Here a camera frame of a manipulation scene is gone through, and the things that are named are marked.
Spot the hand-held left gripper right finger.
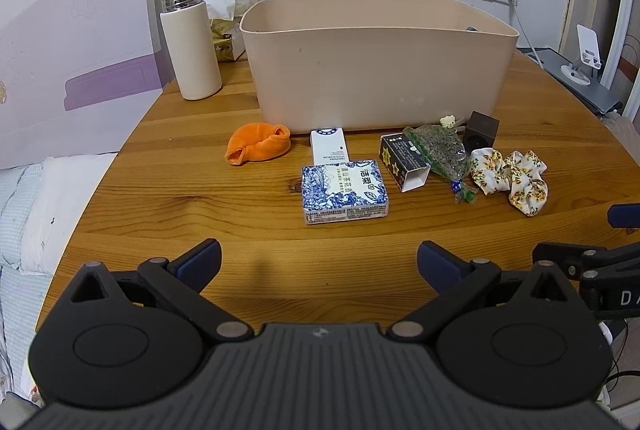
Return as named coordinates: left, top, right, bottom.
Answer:
left=390, top=240, right=577, bottom=340

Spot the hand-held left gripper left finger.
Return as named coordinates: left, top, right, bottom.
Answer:
left=69, top=238, right=255, bottom=344

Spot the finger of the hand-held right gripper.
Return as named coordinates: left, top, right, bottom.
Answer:
left=607, top=204, right=640, bottom=229
left=531, top=242, right=640, bottom=283

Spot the white floral scrunchie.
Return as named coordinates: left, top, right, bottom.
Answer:
left=504, top=151, right=549, bottom=217
left=469, top=148, right=512, bottom=196

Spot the black box with yellow star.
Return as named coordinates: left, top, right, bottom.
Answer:
left=378, top=133, right=431, bottom=193

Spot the dried lavender sachet bag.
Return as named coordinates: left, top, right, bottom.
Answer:
left=402, top=124, right=479, bottom=205

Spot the blue and white tissue pack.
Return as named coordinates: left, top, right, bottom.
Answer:
left=300, top=159, right=390, bottom=226

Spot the grey side desk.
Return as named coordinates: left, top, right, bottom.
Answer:
left=517, top=46, right=624, bottom=116

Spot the orange cloth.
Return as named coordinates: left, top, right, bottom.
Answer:
left=224, top=123, right=291, bottom=167

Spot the dark brown cube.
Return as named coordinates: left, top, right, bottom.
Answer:
left=462, top=111, right=500, bottom=153

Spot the white pillow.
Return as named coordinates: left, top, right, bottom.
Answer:
left=20, top=153, right=119, bottom=273

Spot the small white medicine box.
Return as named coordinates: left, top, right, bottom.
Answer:
left=309, top=128, right=347, bottom=166

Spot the white phone stand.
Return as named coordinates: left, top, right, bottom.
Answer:
left=559, top=24, right=604, bottom=85

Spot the light blue checked bedsheet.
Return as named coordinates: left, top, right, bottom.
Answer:
left=0, top=164, right=67, bottom=403

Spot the beige plastic storage bin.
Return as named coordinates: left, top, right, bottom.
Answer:
left=239, top=0, right=520, bottom=135

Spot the white thermos bottle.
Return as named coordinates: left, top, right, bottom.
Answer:
left=159, top=0, right=223, bottom=102

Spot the black cable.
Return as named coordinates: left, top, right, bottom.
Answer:
left=604, top=319, right=640, bottom=392

